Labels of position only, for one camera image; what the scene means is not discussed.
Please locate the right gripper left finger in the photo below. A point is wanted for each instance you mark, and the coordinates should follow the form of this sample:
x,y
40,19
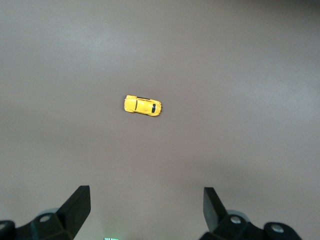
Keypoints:
x,y
62,222

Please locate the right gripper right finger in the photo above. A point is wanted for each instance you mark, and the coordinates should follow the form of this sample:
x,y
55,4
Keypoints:
x,y
225,227

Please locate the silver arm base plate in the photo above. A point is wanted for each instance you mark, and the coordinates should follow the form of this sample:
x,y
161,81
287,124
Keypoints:
x,y
111,239

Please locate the yellow beetle toy car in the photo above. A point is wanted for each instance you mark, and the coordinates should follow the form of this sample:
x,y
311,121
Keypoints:
x,y
143,105

